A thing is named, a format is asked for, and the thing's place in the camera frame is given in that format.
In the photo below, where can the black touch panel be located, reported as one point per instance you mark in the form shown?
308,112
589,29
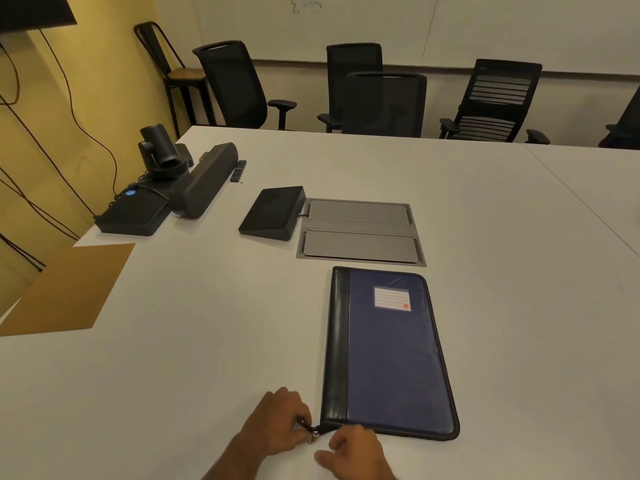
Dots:
272,212

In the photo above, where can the metal chair with wooden seat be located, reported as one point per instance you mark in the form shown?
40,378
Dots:
185,74

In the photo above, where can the black remote control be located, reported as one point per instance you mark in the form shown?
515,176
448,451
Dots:
238,171

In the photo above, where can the black box with blue light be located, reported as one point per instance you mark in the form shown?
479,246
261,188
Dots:
132,212

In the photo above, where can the person's left hand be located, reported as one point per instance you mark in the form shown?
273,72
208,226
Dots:
272,422

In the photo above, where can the white whiteboard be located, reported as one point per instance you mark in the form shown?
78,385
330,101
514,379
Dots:
500,29

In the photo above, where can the black mesh office chair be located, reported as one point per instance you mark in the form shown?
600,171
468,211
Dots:
385,104
352,57
237,84

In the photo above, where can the brown cardboard sheet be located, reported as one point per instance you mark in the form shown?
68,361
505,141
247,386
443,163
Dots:
70,289

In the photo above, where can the black conference camera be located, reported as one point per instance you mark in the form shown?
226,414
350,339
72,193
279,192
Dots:
161,152

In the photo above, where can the black slatted office chair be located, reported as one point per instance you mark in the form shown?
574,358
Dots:
500,102

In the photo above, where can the person's left forearm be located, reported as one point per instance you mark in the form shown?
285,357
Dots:
235,462

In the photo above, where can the person's left fingers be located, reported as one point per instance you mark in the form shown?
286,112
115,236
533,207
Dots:
300,412

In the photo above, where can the black speaker bar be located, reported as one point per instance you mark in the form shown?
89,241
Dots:
205,182

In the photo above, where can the person's right thumb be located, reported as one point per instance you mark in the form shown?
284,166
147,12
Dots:
330,462

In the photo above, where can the person's right hand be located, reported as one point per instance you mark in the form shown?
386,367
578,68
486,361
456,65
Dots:
362,457

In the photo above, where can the blue zip folder black spine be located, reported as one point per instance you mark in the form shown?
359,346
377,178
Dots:
390,354

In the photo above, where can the black wall screen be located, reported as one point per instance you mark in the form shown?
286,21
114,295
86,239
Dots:
30,9

